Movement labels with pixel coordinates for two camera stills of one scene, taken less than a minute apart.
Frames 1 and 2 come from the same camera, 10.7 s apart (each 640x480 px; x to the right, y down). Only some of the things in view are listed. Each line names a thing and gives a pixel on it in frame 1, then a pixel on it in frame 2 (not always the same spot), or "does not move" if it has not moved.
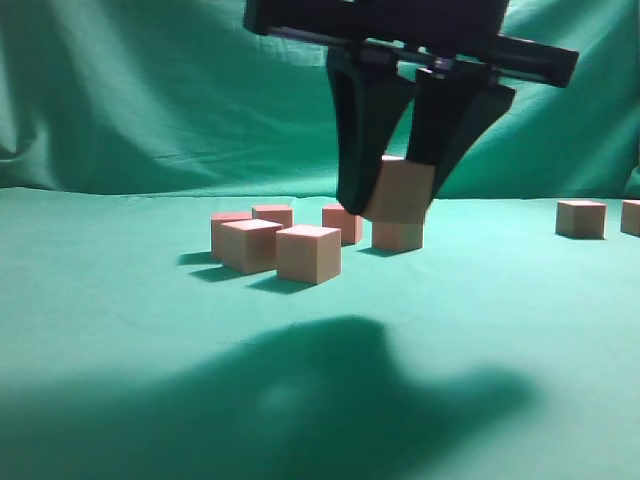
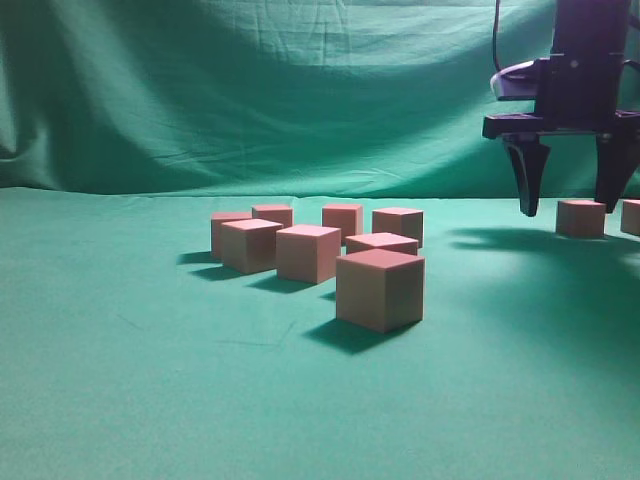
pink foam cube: [250, 246] does not move
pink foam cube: [219, 218] does not move
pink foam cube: [307, 253] does not move
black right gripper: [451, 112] -> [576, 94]
